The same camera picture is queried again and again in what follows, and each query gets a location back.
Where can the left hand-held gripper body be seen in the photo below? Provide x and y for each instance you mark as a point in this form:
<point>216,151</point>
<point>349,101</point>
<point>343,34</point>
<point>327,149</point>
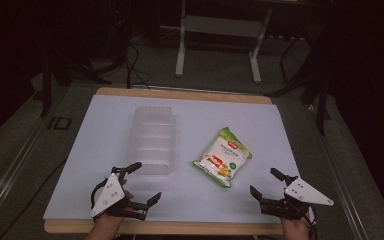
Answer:
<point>109,196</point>

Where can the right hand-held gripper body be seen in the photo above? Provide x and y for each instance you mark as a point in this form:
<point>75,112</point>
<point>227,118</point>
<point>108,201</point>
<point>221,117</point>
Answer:
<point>300,196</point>

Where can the clear plastic tray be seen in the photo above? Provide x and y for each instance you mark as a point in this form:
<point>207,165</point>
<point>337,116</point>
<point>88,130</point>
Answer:
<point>151,140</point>

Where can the white and green snack packet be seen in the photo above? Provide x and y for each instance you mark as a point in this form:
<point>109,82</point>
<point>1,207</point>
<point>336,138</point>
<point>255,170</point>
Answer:
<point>222,156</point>

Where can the person's left hand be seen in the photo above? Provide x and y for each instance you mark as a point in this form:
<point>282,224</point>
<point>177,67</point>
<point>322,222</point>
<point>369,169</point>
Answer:
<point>108,226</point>

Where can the person's right hand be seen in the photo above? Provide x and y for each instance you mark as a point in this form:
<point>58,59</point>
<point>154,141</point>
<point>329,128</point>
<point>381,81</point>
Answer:
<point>295,230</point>

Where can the white table mat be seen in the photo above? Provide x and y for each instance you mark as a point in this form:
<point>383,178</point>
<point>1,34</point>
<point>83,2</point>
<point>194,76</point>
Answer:
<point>193,200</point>

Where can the black stand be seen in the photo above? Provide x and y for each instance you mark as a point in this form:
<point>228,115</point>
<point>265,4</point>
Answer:
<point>313,76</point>
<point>66,71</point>

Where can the white metal stand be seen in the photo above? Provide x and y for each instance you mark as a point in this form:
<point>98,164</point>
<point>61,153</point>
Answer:
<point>220,28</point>

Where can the metal rail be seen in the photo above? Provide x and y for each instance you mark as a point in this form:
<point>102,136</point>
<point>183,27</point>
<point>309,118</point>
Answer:
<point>11,166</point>
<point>341,173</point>

